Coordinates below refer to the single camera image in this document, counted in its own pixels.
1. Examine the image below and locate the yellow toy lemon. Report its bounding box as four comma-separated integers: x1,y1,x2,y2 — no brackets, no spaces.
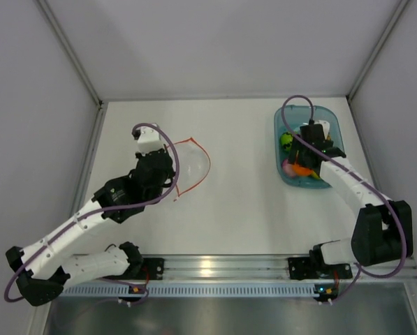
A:
309,171,321,180

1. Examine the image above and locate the aluminium mounting rail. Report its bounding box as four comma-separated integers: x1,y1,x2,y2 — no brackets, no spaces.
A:
64,253,417,282

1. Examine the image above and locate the purple toy onion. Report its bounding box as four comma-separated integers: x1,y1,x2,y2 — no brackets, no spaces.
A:
281,159,296,178

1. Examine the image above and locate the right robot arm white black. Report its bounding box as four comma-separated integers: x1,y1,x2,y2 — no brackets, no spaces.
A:
288,121,413,278

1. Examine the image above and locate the right aluminium frame post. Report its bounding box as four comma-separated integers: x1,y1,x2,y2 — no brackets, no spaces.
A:
346,0,411,104

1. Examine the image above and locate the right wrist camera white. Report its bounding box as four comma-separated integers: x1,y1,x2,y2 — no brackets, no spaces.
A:
314,120,330,140

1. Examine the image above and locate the blue plastic basin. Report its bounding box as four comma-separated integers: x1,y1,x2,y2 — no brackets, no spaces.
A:
272,104,348,190

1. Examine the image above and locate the aluminium frame post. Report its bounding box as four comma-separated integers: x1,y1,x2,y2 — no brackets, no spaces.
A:
34,0,104,141
346,0,411,104

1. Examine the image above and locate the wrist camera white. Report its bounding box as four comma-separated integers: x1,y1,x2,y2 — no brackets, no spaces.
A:
132,126,163,155
314,120,330,140

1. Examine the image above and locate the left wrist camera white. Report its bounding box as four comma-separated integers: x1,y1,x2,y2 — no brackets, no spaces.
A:
132,126,163,155

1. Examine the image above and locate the green watermelon toy ball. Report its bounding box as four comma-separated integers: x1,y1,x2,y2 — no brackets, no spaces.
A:
279,132,293,152

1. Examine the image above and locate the grey slotted cable duct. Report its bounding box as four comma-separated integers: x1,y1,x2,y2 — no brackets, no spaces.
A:
61,282,337,298

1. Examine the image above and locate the orange toy ball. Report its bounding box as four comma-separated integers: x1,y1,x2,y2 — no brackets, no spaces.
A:
292,164,314,177

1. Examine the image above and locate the clear zip top bag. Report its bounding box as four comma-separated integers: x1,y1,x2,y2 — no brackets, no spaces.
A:
170,137,212,202

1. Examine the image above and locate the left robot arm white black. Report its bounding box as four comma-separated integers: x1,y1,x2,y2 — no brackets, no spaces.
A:
3,146,180,306

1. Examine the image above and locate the left aluminium frame post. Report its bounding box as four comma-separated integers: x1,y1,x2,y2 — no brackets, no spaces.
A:
34,0,104,141

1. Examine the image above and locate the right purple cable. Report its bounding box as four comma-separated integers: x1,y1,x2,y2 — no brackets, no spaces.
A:
281,95,408,278

